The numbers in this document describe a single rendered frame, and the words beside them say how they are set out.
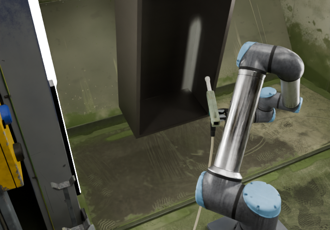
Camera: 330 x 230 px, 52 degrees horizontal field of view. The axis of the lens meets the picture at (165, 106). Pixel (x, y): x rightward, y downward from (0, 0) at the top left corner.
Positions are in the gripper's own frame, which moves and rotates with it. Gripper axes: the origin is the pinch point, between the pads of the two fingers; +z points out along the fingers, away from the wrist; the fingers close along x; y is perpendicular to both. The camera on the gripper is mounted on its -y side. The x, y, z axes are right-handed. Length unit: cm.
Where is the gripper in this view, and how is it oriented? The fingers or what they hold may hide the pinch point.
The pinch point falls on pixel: (211, 114)
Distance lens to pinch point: 205.0
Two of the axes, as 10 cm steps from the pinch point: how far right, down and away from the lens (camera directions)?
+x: -0.2, -6.1, 8.0
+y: 0.3, 7.9, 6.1
